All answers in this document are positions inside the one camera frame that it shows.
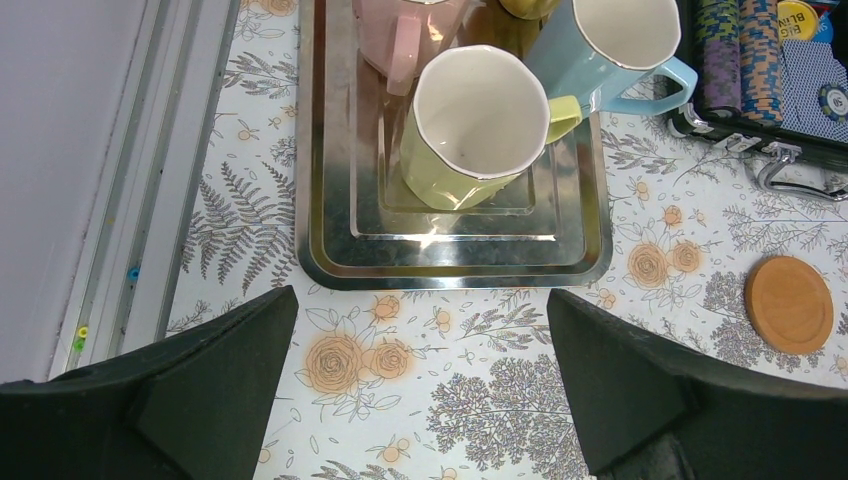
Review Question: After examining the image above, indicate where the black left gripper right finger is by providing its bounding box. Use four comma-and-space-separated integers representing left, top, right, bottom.
547, 290, 847, 479

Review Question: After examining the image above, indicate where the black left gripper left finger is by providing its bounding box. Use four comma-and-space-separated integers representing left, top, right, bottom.
1, 287, 298, 479

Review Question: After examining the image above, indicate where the orange wooden coaster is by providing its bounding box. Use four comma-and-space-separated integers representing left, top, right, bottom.
744, 256, 834, 355

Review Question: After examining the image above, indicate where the floral table mat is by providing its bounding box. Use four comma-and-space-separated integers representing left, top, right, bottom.
167, 1, 847, 479

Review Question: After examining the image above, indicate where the silver metal tray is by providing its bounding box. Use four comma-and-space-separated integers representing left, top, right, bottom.
296, 1, 614, 290

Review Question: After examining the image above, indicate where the yellow mug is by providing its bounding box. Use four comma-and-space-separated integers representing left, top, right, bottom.
399, 45, 583, 211

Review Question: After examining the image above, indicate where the black poker chip case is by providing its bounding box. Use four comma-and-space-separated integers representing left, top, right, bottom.
668, 1, 847, 203

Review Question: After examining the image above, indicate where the light blue mug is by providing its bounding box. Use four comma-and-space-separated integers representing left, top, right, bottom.
524, 0, 698, 116

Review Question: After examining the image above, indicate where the pink mug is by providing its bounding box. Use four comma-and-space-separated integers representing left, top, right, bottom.
352, 0, 470, 96

